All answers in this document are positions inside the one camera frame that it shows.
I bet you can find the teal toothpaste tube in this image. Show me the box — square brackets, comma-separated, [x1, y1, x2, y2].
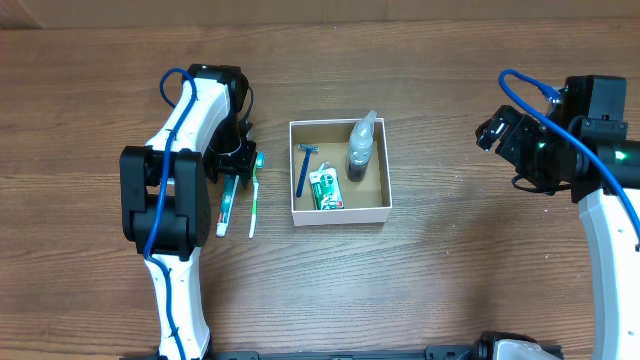
[216, 174, 239, 237]

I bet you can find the green white toothbrush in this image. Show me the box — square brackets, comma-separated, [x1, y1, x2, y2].
[249, 152, 265, 239]

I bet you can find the blue disposable razor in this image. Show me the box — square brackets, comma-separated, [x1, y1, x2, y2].
[296, 144, 319, 197]

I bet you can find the green soap packet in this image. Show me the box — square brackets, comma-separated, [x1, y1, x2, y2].
[309, 162, 344, 211]

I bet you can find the clear bottle with dark liquid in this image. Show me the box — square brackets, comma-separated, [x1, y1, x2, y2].
[347, 110, 377, 182]

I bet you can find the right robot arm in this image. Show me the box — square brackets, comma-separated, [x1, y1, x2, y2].
[475, 69, 639, 359]

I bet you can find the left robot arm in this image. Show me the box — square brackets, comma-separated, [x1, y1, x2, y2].
[119, 64, 264, 359]

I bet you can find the white cardboard box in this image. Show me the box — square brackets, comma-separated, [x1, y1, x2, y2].
[289, 118, 393, 226]

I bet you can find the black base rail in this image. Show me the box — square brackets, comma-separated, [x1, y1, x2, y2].
[212, 345, 472, 360]

